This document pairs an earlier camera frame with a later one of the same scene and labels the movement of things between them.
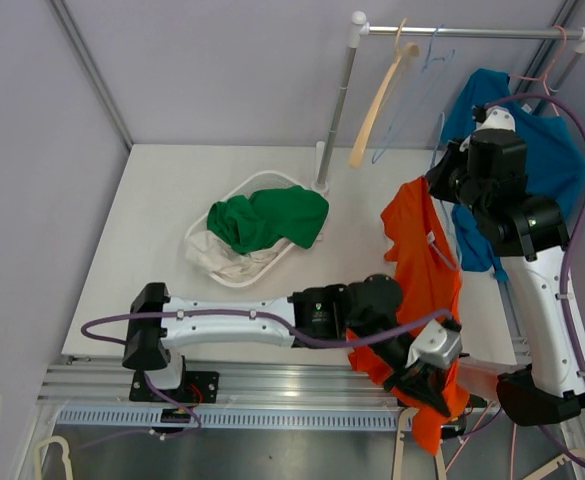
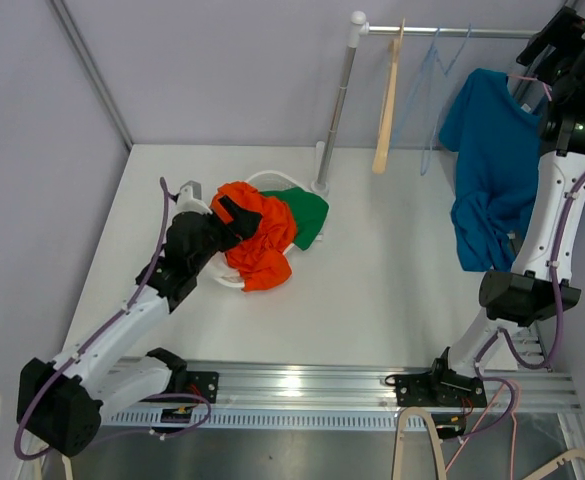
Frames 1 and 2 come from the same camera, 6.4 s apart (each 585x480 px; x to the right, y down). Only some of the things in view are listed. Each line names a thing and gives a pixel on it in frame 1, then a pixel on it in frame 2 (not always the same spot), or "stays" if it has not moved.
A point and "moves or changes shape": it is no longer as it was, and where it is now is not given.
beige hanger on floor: [406, 413] stays
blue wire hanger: [442, 255] to [425, 91]
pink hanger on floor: [466, 440] stays
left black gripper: [421, 386] to [243, 226]
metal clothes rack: [360, 29] stays
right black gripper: [436, 178] to [564, 33]
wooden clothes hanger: [409, 51] moves or changes shape
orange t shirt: [429, 273] to [259, 258]
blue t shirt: [555, 162] stays
